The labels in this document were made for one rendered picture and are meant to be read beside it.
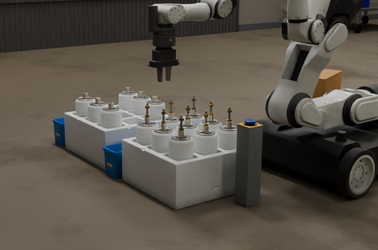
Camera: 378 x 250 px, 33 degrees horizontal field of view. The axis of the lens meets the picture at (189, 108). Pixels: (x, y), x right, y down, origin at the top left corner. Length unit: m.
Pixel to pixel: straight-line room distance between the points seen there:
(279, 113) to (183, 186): 0.50
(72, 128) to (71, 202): 0.63
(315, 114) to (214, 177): 0.48
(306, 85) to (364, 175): 0.43
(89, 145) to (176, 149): 0.64
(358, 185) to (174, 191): 0.74
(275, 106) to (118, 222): 0.78
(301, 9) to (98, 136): 1.14
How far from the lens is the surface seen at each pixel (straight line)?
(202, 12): 2.53
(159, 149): 2.51
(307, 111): 2.57
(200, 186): 2.46
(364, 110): 2.86
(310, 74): 2.61
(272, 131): 2.80
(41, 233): 2.28
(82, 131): 2.98
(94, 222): 2.34
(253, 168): 2.43
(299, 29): 2.18
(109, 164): 2.76
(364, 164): 2.64
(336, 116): 2.79
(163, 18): 2.40
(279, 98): 2.59
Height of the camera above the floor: 0.94
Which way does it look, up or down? 14 degrees down
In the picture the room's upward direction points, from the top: 1 degrees clockwise
